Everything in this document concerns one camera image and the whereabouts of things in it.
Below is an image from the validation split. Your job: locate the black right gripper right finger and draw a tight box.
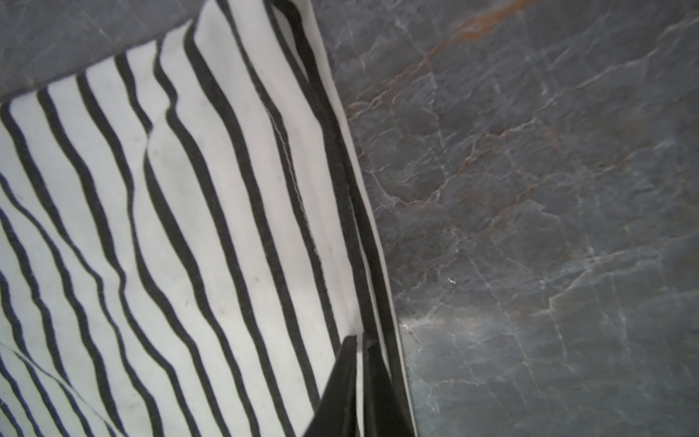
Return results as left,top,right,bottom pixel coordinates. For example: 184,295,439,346
362,340,414,437

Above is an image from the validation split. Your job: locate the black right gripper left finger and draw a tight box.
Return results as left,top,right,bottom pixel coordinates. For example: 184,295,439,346
304,336,357,437

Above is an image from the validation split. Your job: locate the black white striped tank top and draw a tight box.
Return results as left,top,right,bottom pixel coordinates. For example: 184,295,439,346
1,1,415,436

